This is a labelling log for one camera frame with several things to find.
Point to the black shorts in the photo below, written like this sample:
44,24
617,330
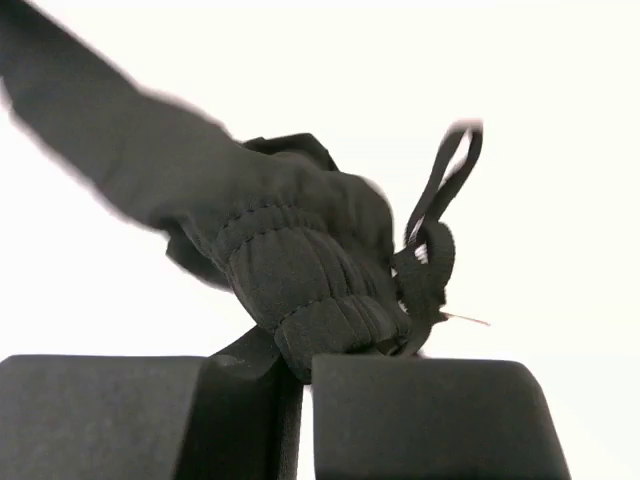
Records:
306,248

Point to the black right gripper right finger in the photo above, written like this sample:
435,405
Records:
383,418

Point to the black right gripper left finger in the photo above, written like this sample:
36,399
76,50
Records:
226,416

